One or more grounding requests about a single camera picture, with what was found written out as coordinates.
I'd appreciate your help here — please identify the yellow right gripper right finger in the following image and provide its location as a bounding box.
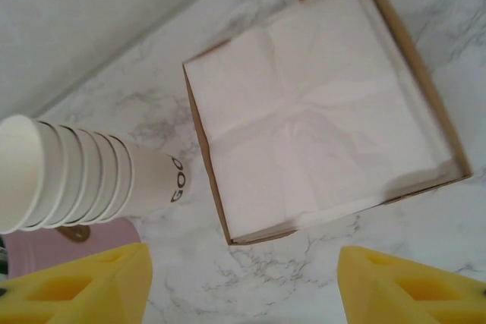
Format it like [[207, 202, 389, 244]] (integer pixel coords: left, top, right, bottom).
[[337, 245, 486, 324]]

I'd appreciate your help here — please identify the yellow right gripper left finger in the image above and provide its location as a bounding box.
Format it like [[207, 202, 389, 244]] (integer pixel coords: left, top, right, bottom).
[[0, 242, 153, 324]]

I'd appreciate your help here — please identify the pink ribbed straw holder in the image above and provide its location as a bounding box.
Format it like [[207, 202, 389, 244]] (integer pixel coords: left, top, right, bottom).
[[0, 217, 142, 276]]

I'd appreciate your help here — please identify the white paper cup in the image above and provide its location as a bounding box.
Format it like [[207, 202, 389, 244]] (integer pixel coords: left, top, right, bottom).
[[100, 136, 194, 223], [81, 132, 121, 225], [22, 121, 64, 231], [41, 124, 83, 228], [0, 115, 43, 234], [60, 128, 103, 226]]

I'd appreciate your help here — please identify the white paper napkin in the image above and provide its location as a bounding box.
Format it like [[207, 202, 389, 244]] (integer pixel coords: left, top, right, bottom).
[[184, 0, 453, 241], [227, 0, 455, 244]]

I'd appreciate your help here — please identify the brown cardboard napkin tray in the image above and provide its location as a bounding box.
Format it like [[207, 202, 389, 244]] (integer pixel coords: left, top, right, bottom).
[[181, 0, 475, 246]]

